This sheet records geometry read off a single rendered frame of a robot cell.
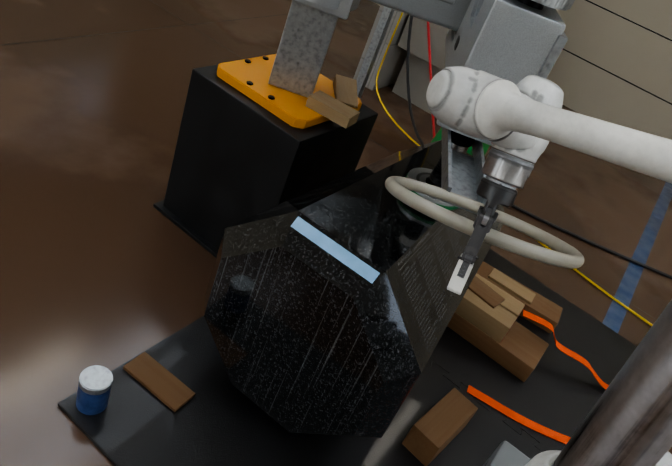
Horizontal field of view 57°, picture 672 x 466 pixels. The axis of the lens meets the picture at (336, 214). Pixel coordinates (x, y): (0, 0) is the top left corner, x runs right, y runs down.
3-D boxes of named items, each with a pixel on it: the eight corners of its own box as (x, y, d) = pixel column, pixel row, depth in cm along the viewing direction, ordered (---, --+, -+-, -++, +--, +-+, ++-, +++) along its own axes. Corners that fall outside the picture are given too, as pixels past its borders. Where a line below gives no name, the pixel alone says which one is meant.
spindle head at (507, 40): (433, 92, 227) (488, -28, 203) (489, 114, 228) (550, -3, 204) (431, 132, 197) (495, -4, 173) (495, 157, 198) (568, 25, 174)
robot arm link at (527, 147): (512, 154, 128) (467, 137, 121) (543, 83, 125) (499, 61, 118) (550, 169, 119) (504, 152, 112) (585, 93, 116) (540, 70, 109)
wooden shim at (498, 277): (487, 277, 323) (488, 275, 322) (493, 269, 331) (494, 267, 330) (529, 304, 315) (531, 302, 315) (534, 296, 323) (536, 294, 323)
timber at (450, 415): (425, 467, 225) (439, 448, 218) (401, 443, 229) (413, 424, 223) (465, 426, 247) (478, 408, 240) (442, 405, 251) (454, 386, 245)
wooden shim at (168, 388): (122, 368, 216) (123, 365, 215) (144, 353, 224) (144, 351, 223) (174, 412, 209) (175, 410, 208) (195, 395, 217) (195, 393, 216)
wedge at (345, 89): (332, 83, 281) (335, 73, 279) (353, 89, 284) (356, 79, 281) (335, 103, 265) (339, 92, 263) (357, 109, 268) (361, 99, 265)
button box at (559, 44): (510, 111, 197) (555, 27, 181) (517, 115, 197) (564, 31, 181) (512, 121, 190) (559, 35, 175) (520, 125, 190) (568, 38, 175)
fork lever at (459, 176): (432, 105, 227) (438, 93, 225) (481, 124, 228) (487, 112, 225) (428, 196, 169) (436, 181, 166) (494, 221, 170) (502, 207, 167)
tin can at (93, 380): (69, 398, 201) (73, 372, 194) (98, 385, 208) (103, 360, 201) (84, 420, 196) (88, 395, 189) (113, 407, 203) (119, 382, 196)
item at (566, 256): (378, 174, 170) (382, 164, 169) (542, 237, 172) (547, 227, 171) (389, 207, 122) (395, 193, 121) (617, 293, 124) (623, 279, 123)
